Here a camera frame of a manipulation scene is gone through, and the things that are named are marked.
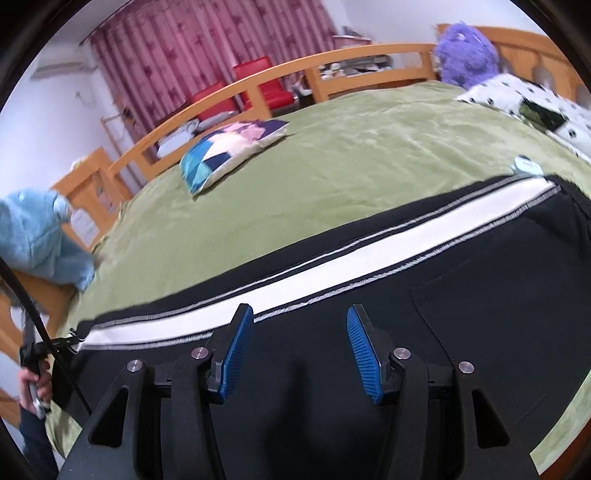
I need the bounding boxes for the black cable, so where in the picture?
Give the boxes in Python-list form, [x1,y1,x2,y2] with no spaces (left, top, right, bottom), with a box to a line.
[0,257,96,416]

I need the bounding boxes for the left red chair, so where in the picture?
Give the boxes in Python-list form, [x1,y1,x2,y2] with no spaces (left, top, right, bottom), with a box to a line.
[188,81,240,123]

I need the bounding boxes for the light blue fleece garment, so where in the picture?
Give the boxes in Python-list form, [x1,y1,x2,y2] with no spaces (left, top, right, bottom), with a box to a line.
[1,189,95,291]

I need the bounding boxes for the person's left hand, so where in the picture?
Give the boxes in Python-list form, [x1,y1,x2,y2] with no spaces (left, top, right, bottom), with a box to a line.
[17,360,53,415]

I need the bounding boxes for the wooden bed frame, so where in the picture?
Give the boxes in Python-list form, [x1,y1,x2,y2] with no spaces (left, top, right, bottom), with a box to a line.
[0,23,591,430]

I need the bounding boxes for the black pants with white stripe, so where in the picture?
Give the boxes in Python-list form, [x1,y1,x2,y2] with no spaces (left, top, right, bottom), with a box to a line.
[54,175,590,479]

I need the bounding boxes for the geometric patterned cushion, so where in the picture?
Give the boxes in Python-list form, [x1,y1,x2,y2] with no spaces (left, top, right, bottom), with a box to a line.
[179,119,290,197]

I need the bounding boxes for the dark green item on pillow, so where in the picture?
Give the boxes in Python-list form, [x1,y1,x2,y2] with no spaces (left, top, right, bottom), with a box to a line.
[519,99,567,132]

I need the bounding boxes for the small light blue case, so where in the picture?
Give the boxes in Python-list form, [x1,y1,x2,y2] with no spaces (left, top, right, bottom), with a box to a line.
[511,155,544,177]

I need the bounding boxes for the green plush bed blanket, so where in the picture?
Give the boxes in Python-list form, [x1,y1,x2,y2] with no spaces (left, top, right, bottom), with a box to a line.
[51,82,590,479]

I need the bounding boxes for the white air conditioner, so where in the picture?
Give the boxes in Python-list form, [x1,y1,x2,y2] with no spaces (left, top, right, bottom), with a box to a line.
[31,59,96,80]

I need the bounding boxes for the white floral pillow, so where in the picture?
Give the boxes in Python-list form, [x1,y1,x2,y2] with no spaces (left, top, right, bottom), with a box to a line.
[456,73,590,163]

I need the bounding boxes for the purple plush toy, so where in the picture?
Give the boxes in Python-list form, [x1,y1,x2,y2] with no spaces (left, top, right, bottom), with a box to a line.
[434,22,499,90]

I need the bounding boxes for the dark red striped curtain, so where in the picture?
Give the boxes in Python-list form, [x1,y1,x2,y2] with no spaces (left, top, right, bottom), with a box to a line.
[89,1,335,136]

